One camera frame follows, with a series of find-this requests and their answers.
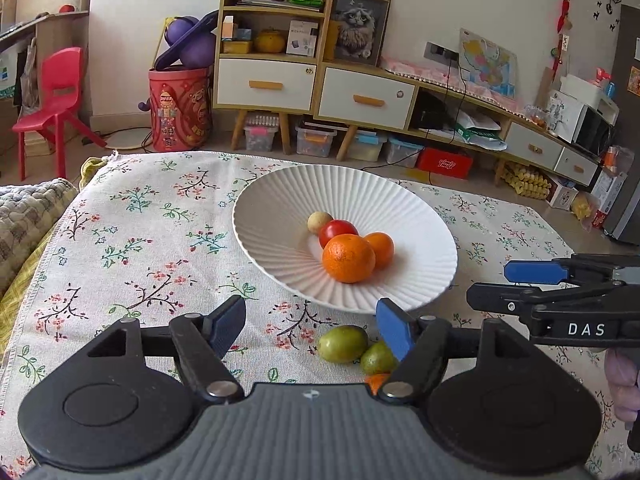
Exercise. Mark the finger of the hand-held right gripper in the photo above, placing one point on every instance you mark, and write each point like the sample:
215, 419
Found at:
500, 299
535, 272

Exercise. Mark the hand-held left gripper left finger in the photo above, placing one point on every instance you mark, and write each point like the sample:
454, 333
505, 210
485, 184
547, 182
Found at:
227, 327

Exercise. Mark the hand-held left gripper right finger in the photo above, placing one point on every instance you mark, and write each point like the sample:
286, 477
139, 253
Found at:
395, 332

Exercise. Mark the small green fruit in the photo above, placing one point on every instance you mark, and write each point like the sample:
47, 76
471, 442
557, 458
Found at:
375, 359

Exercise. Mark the small orange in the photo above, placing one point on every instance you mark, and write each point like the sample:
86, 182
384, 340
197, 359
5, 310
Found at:
376, 383
382, 247

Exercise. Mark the large green fruit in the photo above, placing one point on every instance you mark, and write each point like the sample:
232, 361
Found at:
341, 344

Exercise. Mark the white ribbed plate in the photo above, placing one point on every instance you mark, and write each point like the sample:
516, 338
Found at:
280, 220

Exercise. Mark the person's right hand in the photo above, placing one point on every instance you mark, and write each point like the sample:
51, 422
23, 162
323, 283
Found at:
624, 385

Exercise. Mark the large orange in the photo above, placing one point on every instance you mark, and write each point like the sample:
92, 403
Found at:
348, 260

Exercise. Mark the yellow egg tray stack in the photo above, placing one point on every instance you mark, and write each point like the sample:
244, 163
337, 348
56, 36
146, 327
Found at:
525, 181

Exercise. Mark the floral tablecloth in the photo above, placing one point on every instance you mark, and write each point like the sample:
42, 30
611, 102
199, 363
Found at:
150, 240

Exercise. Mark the red tomato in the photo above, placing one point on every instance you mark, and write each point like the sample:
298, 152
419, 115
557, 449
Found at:
336, 230

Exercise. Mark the small beige round fruit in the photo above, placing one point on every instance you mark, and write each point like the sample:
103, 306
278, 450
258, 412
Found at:
317, 221

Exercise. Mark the red flat box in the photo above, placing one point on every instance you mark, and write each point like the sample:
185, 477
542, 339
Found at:
445, 163

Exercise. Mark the white and green bag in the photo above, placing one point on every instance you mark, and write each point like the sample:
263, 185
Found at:
477, 129

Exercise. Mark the white microwave oven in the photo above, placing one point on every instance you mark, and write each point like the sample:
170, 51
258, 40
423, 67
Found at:
585, 120

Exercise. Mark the clear storage box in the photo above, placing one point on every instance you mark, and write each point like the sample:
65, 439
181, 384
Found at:
260, 136
367, 146
315, 141
404, 152

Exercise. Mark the black box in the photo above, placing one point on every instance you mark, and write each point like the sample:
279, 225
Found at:
431, 110

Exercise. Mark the map poster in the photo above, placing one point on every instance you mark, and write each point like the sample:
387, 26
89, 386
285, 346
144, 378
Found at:
487, 62

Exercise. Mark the red printed barrel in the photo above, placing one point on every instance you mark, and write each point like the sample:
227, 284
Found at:
180, 110

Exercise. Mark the quilted blanket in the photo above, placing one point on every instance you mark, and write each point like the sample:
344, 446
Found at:
27, 215

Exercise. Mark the low wooden drawer cabinet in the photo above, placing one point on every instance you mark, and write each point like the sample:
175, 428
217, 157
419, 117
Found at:
367, 97

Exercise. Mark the pink cloth runner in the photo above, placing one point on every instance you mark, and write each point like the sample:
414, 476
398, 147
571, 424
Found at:
415, 67

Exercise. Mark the tall wooden shelf cabinet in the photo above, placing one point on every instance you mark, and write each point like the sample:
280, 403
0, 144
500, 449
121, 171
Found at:
265, 85

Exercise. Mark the yellow small box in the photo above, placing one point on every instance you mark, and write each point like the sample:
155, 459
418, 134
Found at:
236, 46

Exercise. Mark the orange pumpkin ornament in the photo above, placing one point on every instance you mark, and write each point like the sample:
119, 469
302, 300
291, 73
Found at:
270, 41

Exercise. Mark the purple toy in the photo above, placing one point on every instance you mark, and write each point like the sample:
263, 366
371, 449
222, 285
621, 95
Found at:
187, 40

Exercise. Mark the red plastic chair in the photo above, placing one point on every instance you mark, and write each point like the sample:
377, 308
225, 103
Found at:
57, 90

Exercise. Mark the white product box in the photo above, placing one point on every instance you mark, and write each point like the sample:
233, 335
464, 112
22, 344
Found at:
301, 38

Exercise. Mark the framed cat picture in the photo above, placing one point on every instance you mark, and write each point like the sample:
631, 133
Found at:
357, 25

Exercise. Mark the wooden desk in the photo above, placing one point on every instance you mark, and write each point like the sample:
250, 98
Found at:
55, 27

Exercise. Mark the wall socket panel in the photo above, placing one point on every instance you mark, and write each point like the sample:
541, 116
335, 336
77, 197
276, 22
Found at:
440, 50

